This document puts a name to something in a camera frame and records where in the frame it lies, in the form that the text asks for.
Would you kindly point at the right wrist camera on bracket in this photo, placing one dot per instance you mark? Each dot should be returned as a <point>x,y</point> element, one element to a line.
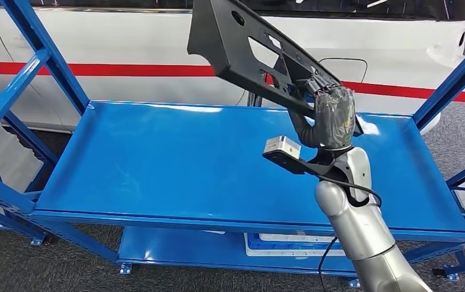
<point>283,147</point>

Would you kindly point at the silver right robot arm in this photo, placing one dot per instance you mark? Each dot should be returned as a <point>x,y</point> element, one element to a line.
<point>361,229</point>

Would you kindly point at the black cylindrical post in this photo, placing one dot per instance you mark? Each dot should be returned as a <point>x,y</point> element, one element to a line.
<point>254,100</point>

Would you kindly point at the black plastic panel part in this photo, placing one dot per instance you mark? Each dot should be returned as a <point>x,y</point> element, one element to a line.
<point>220,44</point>

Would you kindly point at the white car with red stripe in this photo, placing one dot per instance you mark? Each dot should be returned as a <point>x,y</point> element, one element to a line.
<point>115,36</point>

